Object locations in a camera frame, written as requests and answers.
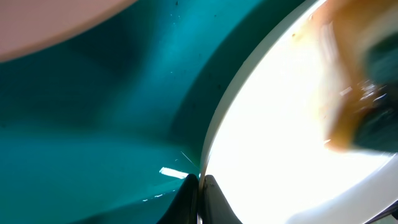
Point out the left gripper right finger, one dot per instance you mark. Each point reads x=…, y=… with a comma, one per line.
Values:
x=215, y=208

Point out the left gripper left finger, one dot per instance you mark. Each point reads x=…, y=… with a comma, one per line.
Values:
x=184, y=206

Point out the white plate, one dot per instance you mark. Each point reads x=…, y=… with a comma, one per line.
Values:
x=28, y=26
x=266, y=143

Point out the green yellow sponge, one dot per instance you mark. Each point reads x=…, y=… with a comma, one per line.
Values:
x=363, y=35

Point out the teal plastic tray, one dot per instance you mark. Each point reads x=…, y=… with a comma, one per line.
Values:
x=88, y=124

